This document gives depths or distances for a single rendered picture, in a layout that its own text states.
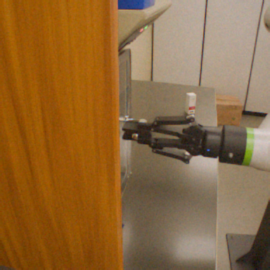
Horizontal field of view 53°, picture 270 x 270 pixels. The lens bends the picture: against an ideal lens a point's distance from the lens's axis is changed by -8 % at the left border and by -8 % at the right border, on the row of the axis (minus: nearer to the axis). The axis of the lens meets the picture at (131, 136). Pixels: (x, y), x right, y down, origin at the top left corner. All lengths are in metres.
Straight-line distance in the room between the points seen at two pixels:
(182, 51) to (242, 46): 0.73
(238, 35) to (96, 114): 3.25
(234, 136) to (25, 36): 0.48
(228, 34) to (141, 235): 3.03
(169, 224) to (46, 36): 0.62
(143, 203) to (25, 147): 0.51
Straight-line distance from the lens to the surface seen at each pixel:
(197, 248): 0.79
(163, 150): 0.71
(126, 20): 0.42
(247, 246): 2.09
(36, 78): 0.40
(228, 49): 3.59
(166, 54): 3.63
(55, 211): 0.53
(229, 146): 0.66
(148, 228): 0.82
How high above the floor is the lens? 1.55
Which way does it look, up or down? 30 degrees down
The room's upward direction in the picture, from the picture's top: straight up
